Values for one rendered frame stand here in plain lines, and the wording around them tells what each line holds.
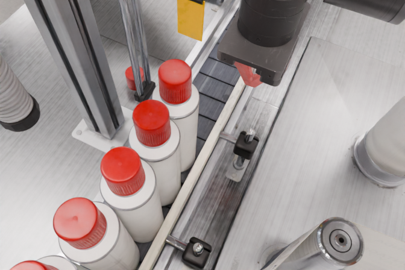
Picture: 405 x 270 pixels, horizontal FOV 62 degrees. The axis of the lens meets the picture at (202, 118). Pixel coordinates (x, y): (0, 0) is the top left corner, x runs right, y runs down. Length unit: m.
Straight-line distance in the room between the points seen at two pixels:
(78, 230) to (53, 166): 0.33
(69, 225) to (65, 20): 0.20
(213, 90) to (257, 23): 0.27
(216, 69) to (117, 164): 0.35
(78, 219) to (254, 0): 0.22
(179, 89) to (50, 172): 0.32
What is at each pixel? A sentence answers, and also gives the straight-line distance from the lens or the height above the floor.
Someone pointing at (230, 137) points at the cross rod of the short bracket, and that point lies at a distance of 0.49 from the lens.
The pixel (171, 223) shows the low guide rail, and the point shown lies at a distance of 0.44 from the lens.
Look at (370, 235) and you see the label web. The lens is 0.34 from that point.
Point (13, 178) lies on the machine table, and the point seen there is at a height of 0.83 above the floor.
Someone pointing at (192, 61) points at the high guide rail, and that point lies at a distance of 0.50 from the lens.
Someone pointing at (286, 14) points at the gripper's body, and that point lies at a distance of 0.31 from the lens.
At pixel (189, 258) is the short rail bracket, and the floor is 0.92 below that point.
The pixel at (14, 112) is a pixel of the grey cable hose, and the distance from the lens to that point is 0.31.
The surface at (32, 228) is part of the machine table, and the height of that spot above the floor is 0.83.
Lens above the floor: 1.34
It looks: 59 degrees down
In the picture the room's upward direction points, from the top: 5 degrees clockwise
